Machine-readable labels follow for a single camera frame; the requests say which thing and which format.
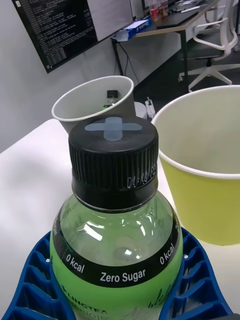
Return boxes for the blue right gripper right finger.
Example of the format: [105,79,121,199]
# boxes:
[157,226,235,320]

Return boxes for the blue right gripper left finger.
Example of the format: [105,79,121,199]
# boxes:
[4,229,76,320]

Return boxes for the green bottle cross-marked black cap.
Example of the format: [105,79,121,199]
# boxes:
[49,114,185,320]

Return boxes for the yellow-green plastic bin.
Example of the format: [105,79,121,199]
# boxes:
[150,84,240,247]

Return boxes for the white power strip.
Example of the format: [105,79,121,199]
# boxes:
[144,96,157,118]

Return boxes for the white office chair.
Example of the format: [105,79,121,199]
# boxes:
[178,0,240,92]

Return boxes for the black computer monitor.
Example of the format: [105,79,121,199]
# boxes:
[11,0,135,74]

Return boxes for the black desk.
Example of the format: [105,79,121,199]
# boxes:
[111,0,221,95]

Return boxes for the blue cardboard box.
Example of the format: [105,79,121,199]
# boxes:
[115,17,153,42]

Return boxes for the small red cup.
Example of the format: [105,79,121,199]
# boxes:
[149,6,160,20]

